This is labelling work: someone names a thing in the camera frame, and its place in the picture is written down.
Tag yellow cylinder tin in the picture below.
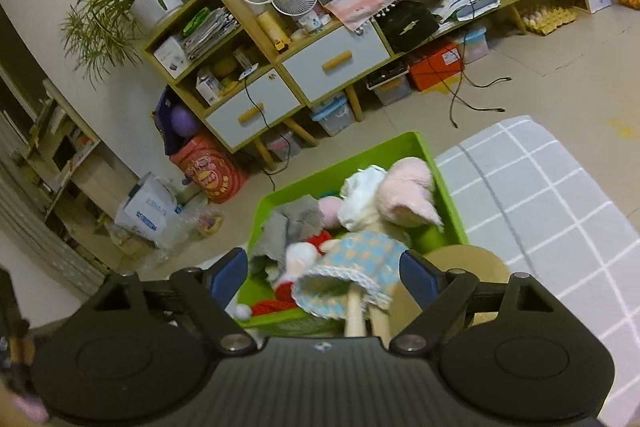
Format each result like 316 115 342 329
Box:
256 11 292 52

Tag wooden shelf cabinet white drawer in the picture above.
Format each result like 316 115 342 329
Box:
142 0 318 172

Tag red printed bag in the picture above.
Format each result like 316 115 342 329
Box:
172 134 249 205

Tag grey checkered blanket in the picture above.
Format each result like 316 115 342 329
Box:
432 116 640 427

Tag black bag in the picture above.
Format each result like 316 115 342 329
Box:
374 0 441 52

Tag white printed carton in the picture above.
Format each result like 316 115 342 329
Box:
114 172 186 248

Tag long wooden cabinet white drawers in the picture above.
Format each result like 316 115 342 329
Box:
280 0 616 122

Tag pink fluffy plush toy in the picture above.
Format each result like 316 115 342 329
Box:
385 157 445 233

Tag pink white red plush doll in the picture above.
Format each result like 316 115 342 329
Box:
227 196 351 319

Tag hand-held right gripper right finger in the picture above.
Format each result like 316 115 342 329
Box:
390 251 556 354

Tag rabbit doll blue dress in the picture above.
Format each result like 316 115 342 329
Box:
291 164 412 339

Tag grey plush cloth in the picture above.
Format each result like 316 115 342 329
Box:
248 197 326 278

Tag white cardboard box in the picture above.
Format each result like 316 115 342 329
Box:
152 36 193 80

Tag black power cable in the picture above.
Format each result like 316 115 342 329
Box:
447 69 512 129

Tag white printed cup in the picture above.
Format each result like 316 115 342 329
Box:
300 9 326 32

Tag tray of eggs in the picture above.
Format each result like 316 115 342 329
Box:
515 4 581 32

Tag green plastic bin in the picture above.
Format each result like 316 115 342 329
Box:
235 131 470 338

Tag white milk carton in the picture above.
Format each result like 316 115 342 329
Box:
195 68 223 105

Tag purple ball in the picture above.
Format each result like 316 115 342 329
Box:
170 104 200 138

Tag glass jar gold lid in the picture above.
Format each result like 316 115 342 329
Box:
390 244 511 343

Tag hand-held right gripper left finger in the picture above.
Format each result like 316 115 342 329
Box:
90 248 257 354

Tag clear storage box blue lid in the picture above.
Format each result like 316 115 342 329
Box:
310 97 357 138

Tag dark purple bag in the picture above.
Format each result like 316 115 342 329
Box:
151 87 193 155

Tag wooden bookshelf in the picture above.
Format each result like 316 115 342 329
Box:
0 7 141 303

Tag stack of newspapers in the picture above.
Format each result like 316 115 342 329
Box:
180 7 241 60

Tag orange box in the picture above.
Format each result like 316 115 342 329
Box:
407 42 466 92

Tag potted green plant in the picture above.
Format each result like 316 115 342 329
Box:
60 0 186 88

